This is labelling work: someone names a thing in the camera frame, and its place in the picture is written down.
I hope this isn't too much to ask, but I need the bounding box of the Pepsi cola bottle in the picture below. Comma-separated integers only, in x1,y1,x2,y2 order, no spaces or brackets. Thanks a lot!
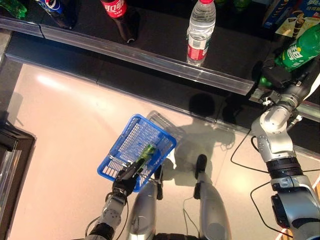
34,0,76,30

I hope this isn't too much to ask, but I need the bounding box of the blue Oreo biscuit box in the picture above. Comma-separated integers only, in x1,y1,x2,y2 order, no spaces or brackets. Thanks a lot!
298,0,320,18

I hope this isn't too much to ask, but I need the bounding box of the green bottle in basket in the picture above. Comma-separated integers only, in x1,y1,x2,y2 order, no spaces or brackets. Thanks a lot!
136,143,158,163

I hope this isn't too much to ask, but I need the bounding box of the silver robot right leg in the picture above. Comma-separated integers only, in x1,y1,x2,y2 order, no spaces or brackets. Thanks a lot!
193,154,232,240

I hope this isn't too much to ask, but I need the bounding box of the black shelf with clear rail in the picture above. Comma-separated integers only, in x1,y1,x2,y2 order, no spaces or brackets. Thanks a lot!
0,0,320,123

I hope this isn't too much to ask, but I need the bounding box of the blue upright biscuit box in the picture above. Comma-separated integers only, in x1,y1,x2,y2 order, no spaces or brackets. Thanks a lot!
262,0,288,30

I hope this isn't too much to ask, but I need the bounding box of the dark glass display cabinet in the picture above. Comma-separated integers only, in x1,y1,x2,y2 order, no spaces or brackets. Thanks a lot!
0,109,37,240

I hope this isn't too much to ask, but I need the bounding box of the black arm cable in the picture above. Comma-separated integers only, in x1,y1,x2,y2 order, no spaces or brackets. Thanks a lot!
229,129,294,238
84,194,130,240

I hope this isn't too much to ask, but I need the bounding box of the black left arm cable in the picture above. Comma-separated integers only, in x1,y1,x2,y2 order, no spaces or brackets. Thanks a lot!
84,194,130,240

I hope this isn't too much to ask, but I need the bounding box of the Coca-Cola bottle red label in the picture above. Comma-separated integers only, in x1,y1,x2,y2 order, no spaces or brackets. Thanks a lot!
99,0,140,45

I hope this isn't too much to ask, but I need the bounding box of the silver robot left leg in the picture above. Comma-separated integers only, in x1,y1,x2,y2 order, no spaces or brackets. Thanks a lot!
126,164,165,240

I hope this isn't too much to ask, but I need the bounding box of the yellow wafer roll box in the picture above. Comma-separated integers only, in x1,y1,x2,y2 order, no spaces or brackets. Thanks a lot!
274,11,320,40

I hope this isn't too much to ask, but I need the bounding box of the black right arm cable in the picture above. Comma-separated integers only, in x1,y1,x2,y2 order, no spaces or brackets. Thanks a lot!
229,129,294,238

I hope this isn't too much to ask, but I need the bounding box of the blue plastic shopping basket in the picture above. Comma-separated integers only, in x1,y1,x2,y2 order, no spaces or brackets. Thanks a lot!
96,113,177,193

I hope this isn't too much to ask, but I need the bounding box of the clear water bottle red label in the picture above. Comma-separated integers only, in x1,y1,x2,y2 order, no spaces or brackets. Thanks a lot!
186,0,217,66

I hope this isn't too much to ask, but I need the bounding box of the green Sprite bottle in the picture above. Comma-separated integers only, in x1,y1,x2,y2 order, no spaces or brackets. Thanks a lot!
258,23,320,88
0,0,28,20

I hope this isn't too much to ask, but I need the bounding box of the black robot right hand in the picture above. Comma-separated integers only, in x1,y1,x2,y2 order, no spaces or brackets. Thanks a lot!
258,47,320,101

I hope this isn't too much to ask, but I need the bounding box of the silver robot leg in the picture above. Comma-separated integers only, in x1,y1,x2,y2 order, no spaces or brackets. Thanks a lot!
193,154,232,240
126,164,165,240

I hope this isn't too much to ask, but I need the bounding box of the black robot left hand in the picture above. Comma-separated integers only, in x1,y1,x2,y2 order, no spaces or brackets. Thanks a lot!
112,159,146,198

